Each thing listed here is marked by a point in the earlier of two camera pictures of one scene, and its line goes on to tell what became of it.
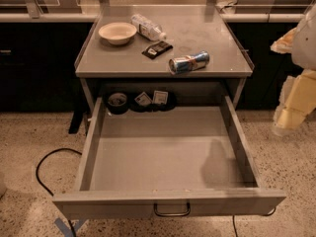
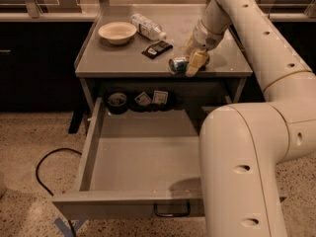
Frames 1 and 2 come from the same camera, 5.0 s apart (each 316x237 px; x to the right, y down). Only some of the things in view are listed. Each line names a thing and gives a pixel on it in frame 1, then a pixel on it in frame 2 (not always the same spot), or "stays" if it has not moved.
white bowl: [118, 33] stays
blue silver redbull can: [186, 63] stays
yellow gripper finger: [284, 43] to [191, 45]
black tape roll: [118, 104] stays
